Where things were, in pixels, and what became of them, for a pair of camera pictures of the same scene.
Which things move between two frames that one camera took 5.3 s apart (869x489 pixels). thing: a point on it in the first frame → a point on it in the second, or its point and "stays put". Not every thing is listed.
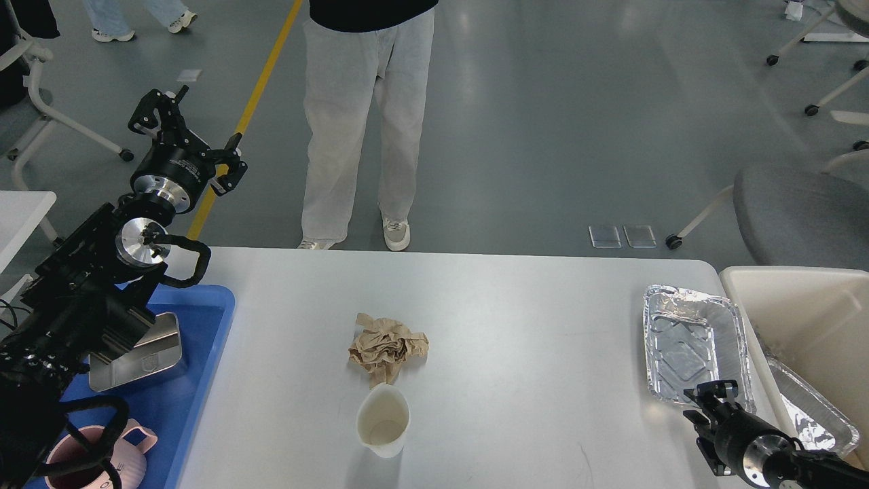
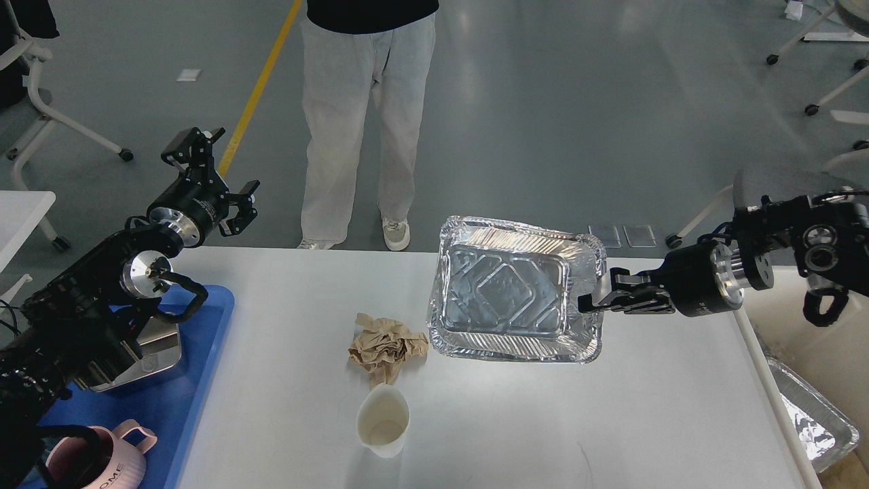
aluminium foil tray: [692, 337] → [510, 291]
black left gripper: [179, 172] → [193, 200]
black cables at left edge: [11, 308] stays put
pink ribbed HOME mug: [126, 458] stays put
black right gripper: [745, 441] → [700, 280]
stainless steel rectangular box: [159, 348] stays put
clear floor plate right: [640, 236] stays put
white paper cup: [382, 420] stays put
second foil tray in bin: [817, 422] stays put
